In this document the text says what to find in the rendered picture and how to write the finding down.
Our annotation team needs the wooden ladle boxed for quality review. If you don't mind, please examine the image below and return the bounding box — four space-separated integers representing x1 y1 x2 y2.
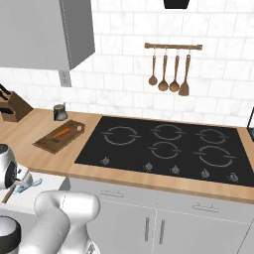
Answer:
169 55 181 93
157 55 170 92

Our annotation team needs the black range hood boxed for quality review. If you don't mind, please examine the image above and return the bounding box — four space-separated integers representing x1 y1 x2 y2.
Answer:
163 0 191 10

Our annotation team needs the grey drawer front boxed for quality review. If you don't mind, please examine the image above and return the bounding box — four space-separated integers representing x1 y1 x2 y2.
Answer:
155 190 254 226
67 177 159 211

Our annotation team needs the small wooden spoon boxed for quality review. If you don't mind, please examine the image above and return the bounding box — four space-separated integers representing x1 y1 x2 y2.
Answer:
148 55 159 86

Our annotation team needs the black appliance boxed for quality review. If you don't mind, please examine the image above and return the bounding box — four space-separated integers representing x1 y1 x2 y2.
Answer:
246 106 254 144

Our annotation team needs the wooden knife block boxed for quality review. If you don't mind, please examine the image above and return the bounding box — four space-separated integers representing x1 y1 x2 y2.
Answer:
0 83 35 124

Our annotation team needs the wooden cutting board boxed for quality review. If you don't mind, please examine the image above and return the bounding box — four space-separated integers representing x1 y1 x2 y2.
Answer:
32 119 86 155

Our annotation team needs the wooden utensil rail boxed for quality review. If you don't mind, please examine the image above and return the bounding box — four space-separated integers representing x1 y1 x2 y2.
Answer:
144 42 203 52

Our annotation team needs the orange carrot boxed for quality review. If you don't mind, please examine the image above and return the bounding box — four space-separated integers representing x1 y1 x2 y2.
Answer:
53 127 71 140

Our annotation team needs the black hob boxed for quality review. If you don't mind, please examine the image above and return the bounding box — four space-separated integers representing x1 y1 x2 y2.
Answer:
73 115 254 189

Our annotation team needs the wooden-handled knife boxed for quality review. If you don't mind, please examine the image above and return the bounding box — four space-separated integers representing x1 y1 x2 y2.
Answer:
1 185 18 204

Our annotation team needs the grey cupboard door handle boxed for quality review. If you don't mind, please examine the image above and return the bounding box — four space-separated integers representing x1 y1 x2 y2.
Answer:
144 215 151 243
159 218 166 245

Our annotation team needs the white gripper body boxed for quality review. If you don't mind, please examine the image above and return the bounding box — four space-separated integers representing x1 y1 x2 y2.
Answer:
13 166 35 192

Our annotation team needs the grey wall cupboard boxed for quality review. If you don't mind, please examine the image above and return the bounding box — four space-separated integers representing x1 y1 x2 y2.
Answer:
0 0 96 71

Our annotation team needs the grey wall socket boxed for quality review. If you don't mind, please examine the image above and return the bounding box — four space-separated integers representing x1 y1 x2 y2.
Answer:
59 69 72 88

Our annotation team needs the dark metal jar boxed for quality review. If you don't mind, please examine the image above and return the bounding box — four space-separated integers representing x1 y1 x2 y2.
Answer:
53 103 69 122

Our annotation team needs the blue peeler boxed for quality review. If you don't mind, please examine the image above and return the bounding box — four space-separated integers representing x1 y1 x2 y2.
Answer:
15 178 44 194

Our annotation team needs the grey cupboard door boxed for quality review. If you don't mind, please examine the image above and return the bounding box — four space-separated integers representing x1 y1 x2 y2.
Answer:
153 209 250 254
95 198 157 254

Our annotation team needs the wooden spatula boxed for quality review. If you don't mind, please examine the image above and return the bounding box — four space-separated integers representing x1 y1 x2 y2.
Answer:
178 54 191 97

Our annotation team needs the grey drawer handle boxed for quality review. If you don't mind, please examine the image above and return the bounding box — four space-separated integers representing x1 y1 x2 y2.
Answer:
99 190 125 198
191 202 221 213

